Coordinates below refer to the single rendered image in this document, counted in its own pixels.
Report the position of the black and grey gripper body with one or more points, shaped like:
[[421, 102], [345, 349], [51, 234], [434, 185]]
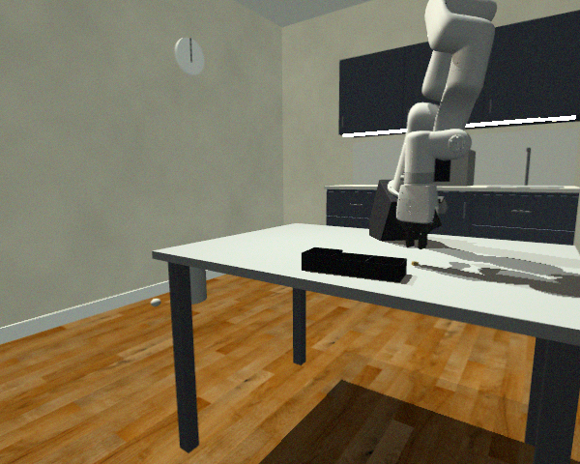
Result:
[[412, 205]]

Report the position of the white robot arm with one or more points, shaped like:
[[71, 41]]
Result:
[[461, 34]]

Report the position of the black three-compartment bin rack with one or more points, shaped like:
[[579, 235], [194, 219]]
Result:
[[337, 262]]

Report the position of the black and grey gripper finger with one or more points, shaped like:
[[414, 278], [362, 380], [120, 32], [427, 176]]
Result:
[[410, 235], [424, 231]]

